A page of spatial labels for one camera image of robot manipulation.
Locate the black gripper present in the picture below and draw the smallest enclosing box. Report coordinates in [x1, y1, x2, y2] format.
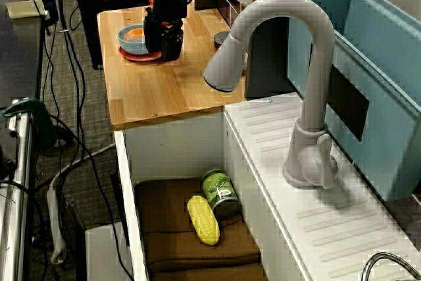
[143, 0, 194, 62]

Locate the red plate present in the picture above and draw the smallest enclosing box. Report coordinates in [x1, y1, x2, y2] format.
[118, 45, 164, 63]

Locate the light blue bowl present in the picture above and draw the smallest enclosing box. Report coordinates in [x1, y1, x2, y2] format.
[117, 24, 147, 55]

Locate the brown beans can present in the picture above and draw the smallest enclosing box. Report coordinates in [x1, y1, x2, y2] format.
[212, 30, 232, 51]

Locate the grey toy faucet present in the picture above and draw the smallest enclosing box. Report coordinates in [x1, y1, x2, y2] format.
[203, 0, 339, 190]

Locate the green corn can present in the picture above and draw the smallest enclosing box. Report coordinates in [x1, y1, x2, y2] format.
[200, 168, 243, 219]

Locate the yellow corn cob toy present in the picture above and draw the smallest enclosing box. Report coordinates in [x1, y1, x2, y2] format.
[186, 195, 220, 246]

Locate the white power strip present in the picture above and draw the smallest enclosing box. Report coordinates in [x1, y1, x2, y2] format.
[45, 182, 68, 265]

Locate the white box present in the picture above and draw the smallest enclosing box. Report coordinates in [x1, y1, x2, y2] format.
[84, 222, 132, 281]

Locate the teal plastic bin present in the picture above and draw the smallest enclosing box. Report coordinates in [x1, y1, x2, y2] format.
[282, 0, 421, 202]

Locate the white toy sink unit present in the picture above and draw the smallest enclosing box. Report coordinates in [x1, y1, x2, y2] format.
[113, 92, 421, 281]

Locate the steel pot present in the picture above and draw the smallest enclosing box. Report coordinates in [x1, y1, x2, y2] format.
[360, 251, 421, 281]

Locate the black cable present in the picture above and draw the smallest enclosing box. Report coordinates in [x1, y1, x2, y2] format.
[48, 115, 134, 281]
[45, 0, 87, 163]

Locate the black kitchen frame post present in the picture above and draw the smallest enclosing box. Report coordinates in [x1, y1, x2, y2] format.
[245, 0, 320, 99]

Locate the light grey cable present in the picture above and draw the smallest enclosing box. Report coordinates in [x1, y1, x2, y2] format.
[49, 142, 116, 193]

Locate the aluminium table rail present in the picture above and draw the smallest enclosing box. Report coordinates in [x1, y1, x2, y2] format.
[0, 98, 34, 281]

